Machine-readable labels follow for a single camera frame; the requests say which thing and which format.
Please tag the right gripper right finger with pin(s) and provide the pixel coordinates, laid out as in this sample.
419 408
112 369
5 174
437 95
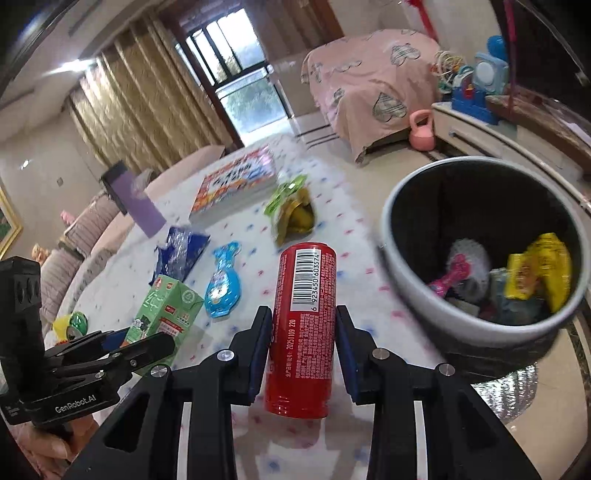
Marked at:
464 437

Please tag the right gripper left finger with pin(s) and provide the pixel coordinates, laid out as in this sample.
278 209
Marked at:
140 439

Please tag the red drink can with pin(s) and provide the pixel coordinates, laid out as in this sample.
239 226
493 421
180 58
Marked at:
299 373

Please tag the black white-rimmed trash bin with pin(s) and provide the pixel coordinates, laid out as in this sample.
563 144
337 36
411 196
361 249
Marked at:
449 229

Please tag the left hand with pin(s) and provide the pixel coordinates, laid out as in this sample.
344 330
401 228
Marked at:
48 453

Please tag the yellow green toy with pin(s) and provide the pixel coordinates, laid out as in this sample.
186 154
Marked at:
70 327

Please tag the green drink carton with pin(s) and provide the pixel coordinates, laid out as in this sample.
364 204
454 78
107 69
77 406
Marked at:
169 307

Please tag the pink sofa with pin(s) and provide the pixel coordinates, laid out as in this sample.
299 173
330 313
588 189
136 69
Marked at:
97 234

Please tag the white dotted table cloth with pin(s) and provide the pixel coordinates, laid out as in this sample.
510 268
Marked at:
348 202

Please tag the dark blue wrapper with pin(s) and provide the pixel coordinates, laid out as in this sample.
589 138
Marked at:
177 257

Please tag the light blue snack packet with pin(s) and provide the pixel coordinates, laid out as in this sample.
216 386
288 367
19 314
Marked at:
223 289

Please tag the purple bottle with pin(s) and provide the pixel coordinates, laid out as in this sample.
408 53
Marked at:
120 184

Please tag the yellow snack bag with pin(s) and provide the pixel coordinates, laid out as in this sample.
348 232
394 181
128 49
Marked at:
544 271

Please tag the colourful children's book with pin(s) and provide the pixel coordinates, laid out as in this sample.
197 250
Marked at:
237 184

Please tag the green gold snack pouch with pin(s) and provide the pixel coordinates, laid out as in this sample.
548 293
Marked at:
290 210

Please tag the gold curtain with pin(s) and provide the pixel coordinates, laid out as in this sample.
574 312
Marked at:
140 105

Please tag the pink kettlebell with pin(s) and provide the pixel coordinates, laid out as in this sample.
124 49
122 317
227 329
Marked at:
422 136

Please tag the white TV cabinet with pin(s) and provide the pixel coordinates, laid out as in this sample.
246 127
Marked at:
510 142

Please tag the blue toy cash register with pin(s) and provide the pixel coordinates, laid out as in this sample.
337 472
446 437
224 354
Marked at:
470 100

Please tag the balcony glass door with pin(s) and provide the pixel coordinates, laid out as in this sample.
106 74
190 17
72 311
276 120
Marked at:
223 42

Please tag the light blue toy box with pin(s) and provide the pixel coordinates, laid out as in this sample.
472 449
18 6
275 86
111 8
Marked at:
490 74

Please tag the pink heart-patterned cover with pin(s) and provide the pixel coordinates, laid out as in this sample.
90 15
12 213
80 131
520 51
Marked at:
368 86

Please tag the ferris wheel toy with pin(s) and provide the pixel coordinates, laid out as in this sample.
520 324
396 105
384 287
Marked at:
445 66

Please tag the blue spiky ball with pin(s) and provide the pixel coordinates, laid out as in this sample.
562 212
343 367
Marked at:
497 48

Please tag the black television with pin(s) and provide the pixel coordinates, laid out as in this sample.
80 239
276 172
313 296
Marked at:
553 50

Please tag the pink stick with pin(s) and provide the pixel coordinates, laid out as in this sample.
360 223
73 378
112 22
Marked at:
508 6

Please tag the black camera module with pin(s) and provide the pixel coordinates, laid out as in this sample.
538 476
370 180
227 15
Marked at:
21 326

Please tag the framed wall painting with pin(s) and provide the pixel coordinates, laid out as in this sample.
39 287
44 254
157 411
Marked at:
10 227

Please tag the red wall decoration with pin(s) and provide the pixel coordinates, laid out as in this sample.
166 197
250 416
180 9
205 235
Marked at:
418 17

